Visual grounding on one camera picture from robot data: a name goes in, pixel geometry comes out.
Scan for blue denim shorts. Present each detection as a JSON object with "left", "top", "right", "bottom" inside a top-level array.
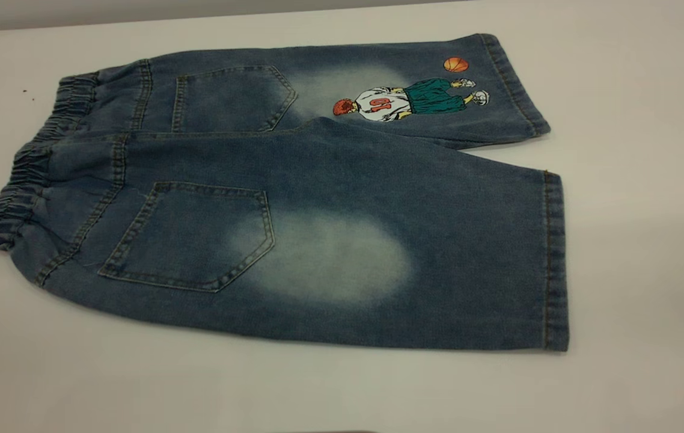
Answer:
[{"left": 0, "top": 33, "right": 570, "bottom": 352}]

